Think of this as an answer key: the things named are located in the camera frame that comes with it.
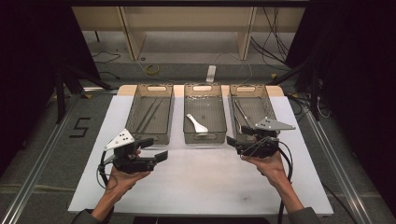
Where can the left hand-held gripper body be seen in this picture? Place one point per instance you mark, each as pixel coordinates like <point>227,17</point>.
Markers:
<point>130,163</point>

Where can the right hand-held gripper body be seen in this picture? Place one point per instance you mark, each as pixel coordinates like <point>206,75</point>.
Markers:
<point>264,146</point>

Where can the metal fork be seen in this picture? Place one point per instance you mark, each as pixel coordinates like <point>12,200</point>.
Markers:
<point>237,123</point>

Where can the grey mesh storage bin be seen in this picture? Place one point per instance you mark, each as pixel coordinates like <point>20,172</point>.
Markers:
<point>204,105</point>
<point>258,105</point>
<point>151,115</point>

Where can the metal chopstick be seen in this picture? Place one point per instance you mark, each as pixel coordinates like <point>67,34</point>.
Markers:
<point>152,115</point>
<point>145,115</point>

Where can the white ceramic spoon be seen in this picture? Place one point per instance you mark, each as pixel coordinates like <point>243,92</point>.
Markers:
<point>197,125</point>

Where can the person's left hand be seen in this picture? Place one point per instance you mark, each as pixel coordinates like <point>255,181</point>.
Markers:
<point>124,182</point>

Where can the person's right hand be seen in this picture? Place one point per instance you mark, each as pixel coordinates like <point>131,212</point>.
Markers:
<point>269,168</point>

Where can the white table mat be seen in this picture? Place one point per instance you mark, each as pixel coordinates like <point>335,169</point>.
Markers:
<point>193,186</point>

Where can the white power strip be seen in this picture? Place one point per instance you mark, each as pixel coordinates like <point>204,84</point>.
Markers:
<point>211,73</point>

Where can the black metal stand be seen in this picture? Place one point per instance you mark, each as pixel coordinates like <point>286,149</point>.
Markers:
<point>60,93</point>
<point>314,93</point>

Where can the beige wooden shelf unit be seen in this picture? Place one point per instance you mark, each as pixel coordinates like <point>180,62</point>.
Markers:
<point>186,18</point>

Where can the aluminium floor rail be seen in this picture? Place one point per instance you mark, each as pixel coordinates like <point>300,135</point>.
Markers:
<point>31,183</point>
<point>336,168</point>

